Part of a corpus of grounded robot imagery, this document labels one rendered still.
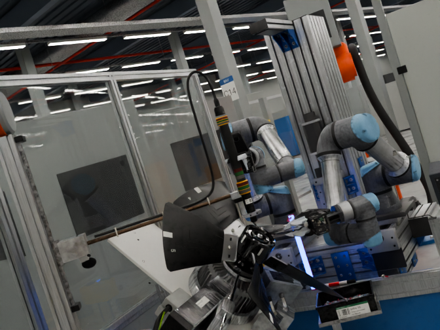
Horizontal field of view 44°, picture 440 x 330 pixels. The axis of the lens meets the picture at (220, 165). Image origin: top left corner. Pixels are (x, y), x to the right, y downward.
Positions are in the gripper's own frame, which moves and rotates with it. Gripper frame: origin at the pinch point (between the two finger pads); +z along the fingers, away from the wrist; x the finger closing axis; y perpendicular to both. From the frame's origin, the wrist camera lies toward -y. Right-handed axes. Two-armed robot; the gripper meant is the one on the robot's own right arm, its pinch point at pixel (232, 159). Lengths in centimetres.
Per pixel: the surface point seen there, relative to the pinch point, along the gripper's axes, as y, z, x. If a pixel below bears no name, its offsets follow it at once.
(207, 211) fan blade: 15.5, -0.6, 15.2
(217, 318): 43, 36, 9
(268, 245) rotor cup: 30.4, 11.4, -5.8
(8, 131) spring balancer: -32, 31, 61
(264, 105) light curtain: -44, -584, 99
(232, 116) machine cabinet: -38, -472, 119
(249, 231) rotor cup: 24.8, 8.8, -0.4
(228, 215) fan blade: 18.7, 0.2, 7.7
